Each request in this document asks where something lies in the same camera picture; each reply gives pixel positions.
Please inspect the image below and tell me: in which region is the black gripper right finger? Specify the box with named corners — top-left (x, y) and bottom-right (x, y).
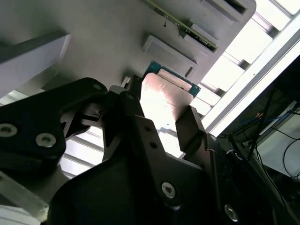
top-left (175, 105), bottom-right (291, 225)

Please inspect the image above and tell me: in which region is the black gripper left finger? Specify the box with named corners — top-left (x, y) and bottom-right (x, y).
top-left (0, 75), bottom-right (181, 210)

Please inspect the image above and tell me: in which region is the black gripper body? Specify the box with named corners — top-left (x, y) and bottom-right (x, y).
top-left (48, 156), bottom-right (211, 225)

